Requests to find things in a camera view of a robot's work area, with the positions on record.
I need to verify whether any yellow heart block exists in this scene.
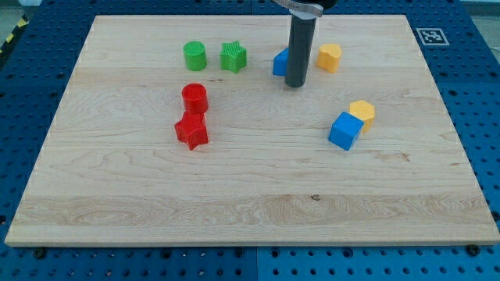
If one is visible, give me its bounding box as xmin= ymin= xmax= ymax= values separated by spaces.
xmin=316 ymin=43 xmax=342 ymax=73

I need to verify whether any yellow hexagon block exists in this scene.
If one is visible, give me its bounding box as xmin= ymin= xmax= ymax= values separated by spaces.
xmin=349 ymin=100 xmax=376 ymax=133

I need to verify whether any red star block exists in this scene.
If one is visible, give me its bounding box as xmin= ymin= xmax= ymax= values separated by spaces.
xmin=174 ymin=112 xmax=209 ymax=150

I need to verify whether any red cylinder block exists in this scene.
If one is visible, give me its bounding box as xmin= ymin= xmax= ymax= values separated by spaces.
xmin=181 ymin=84 xmax=209 ymax=114

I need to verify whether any wooden board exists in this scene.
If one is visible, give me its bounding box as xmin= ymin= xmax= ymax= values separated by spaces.
xmin=5 ymin=15 xmax=499 ymax=247

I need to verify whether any blue block behind pusher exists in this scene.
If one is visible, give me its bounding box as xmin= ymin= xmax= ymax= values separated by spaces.
xmin=273 ymin=48 xmax=288 ymax=76

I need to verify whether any green star block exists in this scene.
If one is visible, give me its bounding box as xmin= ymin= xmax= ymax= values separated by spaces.
xmin=220 ymin=41 xmax=247 ymax=73

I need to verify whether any blue cube block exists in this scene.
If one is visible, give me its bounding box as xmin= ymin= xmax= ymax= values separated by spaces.
xmin=328 ymin=112 xmax=364 ymax=151

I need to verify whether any green cylinder block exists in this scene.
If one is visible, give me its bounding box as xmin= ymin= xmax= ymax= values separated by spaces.
xmin=183 ymin=41 xmax=207 ymax=71

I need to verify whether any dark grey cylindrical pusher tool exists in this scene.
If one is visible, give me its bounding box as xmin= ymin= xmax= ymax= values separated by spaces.
xmin=285 ymin=16 xmax=316 ymax=88

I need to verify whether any fiducial marker tag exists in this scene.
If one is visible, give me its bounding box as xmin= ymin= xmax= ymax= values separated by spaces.
xmin=416 ymin=27 xmax=449 ymax=46

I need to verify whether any black yellow hazard tape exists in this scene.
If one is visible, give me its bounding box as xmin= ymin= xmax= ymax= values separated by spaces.
xmin=1 ymin=14 xmax=30 ymax=55

